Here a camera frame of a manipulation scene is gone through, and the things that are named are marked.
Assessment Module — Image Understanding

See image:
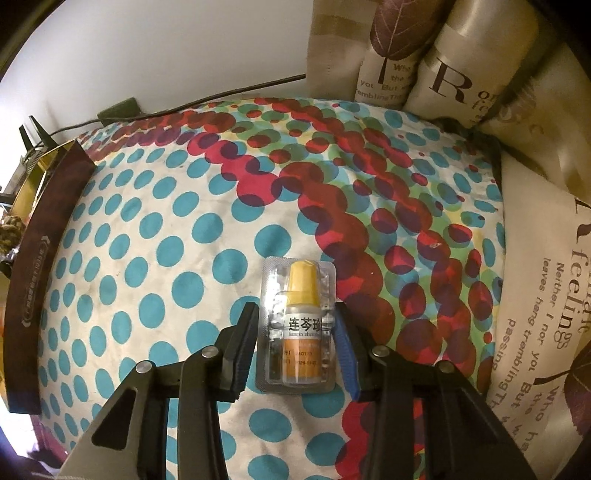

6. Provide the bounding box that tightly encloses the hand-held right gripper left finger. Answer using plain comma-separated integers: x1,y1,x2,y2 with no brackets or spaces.
60,302,260,480

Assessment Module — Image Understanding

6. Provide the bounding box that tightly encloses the black power cable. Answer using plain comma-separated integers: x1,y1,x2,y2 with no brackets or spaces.
48,73,308,139

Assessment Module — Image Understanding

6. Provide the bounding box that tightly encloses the black router with antennas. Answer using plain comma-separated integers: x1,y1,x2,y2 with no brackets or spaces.
18,114,54,160

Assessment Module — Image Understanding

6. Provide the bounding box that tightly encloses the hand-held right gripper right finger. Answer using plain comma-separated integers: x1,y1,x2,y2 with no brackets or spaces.
333,301,539,480

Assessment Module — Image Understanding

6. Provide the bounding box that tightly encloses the yellow-capped bottle blister pack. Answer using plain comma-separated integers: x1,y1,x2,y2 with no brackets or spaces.
255,255,343,394

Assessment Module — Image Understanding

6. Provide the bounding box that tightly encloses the black power adapter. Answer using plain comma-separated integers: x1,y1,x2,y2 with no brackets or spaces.
97,97,141,121

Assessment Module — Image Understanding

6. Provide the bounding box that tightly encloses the beige printed curtain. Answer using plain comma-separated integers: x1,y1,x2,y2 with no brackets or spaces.
307,0,591,480

